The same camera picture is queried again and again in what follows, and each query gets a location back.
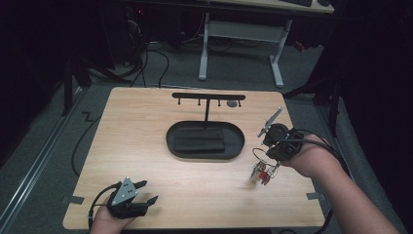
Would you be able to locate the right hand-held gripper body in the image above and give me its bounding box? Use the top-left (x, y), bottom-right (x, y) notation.
top-left (257, 106), bottom-right (306, 163)

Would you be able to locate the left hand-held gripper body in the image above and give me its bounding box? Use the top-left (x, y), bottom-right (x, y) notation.
top-left (106, 175), bottom-right (148, 219)

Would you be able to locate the key bunch with coloured tags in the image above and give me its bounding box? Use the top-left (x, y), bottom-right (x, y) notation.
top-left (250, 147), bottom-right (282, 187)

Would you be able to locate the black key holder with tray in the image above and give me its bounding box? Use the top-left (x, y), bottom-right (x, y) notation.
top-left (166, 92), bottom-right (246, 161)

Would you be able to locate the black wallet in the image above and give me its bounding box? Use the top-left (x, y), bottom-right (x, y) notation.
top-left (172, 128), bottom-right (226, 155)

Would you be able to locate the person's left hand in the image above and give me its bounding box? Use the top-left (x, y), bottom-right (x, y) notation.
top-left (89, 204), bottom-right (138, 234)

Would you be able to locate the person's right hand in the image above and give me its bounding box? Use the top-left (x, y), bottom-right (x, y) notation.
top-left (281, 134), bottom-right (340, 179)

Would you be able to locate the grey tape piece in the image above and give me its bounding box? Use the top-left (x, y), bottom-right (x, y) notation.
top-left (306, 191), bottom-right (326, 201)
top-left (60, 195), bottom-right (86, 206)

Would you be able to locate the black metal stand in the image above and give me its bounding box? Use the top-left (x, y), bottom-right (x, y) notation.
top-left (282, 72), bottom-right (343, 138)
top-left (60, 53), bottom-right (132, 117)

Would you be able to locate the black keyboard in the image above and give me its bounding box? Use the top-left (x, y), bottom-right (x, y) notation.
top-left (281, 0), bottom-right (314, 8)

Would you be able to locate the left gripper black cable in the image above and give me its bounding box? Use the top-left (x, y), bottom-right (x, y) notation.
top-left (87, 182), bottom-right (124, 232)

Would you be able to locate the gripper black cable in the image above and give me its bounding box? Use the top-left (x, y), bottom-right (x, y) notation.
top-left (282, 129), bottom-right (352, 234)
top-left (87, 182), bottom-right (124, 232)

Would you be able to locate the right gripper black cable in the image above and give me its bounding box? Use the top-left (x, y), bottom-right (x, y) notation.
top-left (282, 129), bottom-right (352, 234)

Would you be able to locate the black floor cable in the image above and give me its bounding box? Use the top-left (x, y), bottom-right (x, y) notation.
top-left (71, 111), bottom-right (102, 178)

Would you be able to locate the metal floor rail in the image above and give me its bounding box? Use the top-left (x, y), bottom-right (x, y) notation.
top-left (315, 103), bottom-right (380, 234)
top-left (0, 87), bottom-right (86, 228)

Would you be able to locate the desk with white frame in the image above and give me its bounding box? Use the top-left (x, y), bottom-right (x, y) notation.
top-left (198, 0), bottom-right (335, 90)

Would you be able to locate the bundle of black cables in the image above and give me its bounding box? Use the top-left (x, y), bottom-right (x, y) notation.
top-left (128, 19), bottom-right (170, 89)

